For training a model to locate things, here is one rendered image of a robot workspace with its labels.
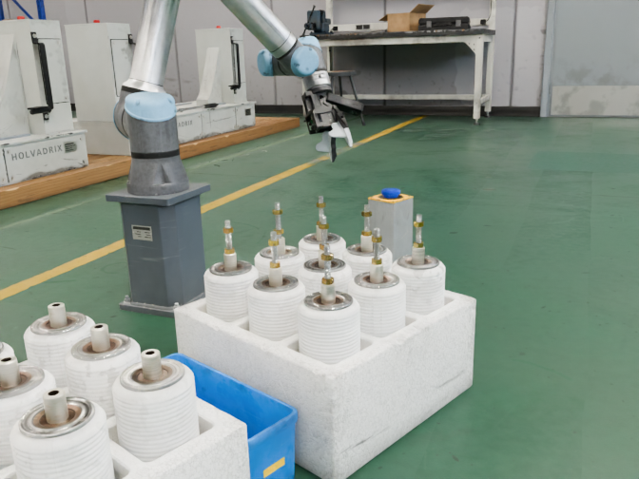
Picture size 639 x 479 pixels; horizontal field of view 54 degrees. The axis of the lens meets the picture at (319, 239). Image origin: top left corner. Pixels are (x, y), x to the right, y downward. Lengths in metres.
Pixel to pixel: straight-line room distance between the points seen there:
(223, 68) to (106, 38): 1.32
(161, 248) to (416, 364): 0.74
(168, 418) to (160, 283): 0.85
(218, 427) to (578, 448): 0.60
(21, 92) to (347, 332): 2.71
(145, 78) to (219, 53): 3.19
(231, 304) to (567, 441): 0.60
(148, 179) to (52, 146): 1.81
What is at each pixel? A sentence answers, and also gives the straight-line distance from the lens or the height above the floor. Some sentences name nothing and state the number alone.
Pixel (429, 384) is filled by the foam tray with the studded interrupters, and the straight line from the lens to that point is 1.12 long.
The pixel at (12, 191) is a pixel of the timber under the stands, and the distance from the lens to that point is 3.08.
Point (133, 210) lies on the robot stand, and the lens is 1.58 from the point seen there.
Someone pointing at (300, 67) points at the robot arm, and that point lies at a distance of 1.68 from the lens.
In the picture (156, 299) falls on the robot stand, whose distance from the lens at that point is 1.62.
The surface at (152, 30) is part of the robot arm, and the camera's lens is 1.70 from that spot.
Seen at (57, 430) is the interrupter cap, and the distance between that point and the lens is 0.72.
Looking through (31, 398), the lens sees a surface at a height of 0.25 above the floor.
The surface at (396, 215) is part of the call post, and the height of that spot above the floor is 0.28.
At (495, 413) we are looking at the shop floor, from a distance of 1.19.
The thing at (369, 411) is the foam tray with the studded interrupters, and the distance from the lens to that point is 1.00.
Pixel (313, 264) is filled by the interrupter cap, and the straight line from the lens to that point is 1.12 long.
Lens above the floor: 0.62
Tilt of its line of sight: 17 degrees down
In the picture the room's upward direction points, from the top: 2 degrees counter-clockwise
